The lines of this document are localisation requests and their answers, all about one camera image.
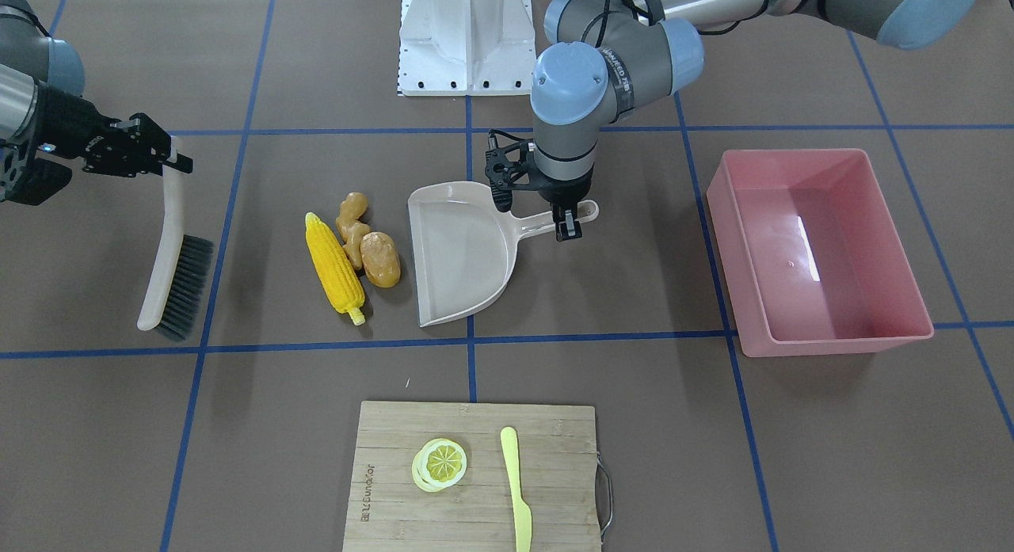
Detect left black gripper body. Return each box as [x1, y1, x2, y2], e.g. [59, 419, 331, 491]
[485, 130, 594, 212]

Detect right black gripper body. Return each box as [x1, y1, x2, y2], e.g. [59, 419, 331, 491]
[1, 84, 193, 206]

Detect beige plastic dustpan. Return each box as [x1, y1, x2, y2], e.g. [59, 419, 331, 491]
[408, 181, 555, 328]

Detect beige hand brush black bristles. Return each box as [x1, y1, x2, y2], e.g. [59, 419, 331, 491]
[136, 136, 215, 342]

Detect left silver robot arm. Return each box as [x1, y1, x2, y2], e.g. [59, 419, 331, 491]
[485, 0, 977, 242]

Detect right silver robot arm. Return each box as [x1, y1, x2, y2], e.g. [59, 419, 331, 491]
[1, 0, 193, 207]

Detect pink plastic bin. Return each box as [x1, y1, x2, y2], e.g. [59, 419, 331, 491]
[706, 148, 935, 358]

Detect brown toy potato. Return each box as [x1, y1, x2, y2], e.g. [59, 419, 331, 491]
[360, 231, 401, 288]

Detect tan toy ginger root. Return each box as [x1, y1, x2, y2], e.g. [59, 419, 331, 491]
[336, 192, 371, 271]

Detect yellow toy corn cob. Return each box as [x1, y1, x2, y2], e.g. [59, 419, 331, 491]
[304, 212, 366, 327]

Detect yellow toy lemon slices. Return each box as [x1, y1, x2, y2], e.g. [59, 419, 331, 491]
[410, 439, 468, 492]

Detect bamboo cutting board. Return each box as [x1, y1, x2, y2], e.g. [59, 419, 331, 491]
[341, 401, 602, 551]

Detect yellow plastic knife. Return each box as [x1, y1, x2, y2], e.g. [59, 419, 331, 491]
[500, 426, 533, 551]

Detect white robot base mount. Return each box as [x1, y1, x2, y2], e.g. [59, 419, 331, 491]
[396, 0, 536, 97]

